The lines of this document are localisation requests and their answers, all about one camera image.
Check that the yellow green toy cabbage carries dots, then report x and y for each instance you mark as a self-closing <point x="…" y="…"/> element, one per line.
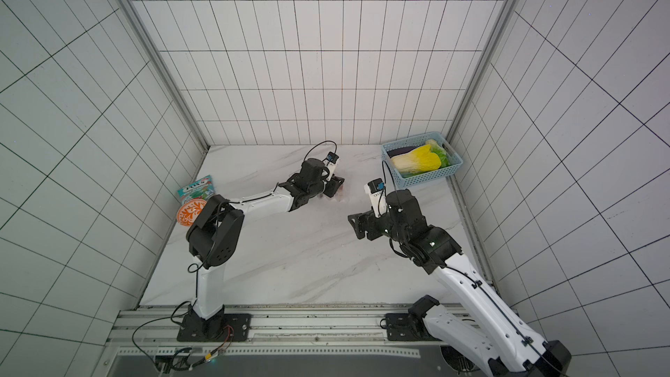
<point x="427" y="158"/>

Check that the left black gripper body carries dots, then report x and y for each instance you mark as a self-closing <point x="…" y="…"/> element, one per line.
<point x="331" y="187"/>

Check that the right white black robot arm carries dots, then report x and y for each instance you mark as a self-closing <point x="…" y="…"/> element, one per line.
<point x="499" y="343"/>

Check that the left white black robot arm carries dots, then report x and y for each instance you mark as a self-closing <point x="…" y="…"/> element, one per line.
<point x="213" y="237"/>

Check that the teal mint candy bag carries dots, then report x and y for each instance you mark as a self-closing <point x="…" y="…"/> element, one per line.
<point x="202" y="188"/>

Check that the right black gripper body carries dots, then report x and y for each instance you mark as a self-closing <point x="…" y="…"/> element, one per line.
<point x="364" y="225"/>

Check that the blue plastic basket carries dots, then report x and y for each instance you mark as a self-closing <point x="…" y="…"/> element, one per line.
<point x="399" y="147"/>

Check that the orange white patterned bowl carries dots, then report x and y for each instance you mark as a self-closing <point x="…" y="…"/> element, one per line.
<point x="190" y="211"/>

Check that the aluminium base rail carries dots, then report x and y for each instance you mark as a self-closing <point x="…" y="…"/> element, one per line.
<point x="159" y="334"/>

